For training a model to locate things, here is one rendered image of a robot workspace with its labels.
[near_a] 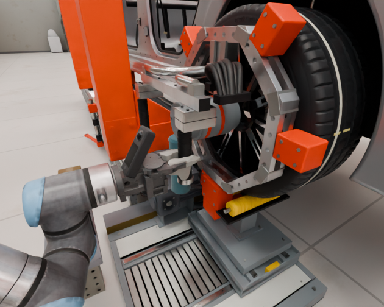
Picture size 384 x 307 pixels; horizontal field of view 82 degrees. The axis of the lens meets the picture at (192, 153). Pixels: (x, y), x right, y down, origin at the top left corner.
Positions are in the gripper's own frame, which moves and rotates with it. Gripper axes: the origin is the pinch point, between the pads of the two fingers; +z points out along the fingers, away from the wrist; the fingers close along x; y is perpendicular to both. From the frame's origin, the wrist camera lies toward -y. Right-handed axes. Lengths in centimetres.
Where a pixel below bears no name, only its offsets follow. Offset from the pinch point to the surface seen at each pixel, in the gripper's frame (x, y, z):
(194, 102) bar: 2.0, -14.1, -0.6
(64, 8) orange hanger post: -254, -50, -10
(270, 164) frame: 9.9, 3.2, 18.5
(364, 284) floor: 28, 82, 83
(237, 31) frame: -8.4, -28.1, 18.0
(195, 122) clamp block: 2.5, -9.3, -0.3
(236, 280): 2, 67, 21
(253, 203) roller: -2.6, 30.8, 29.0
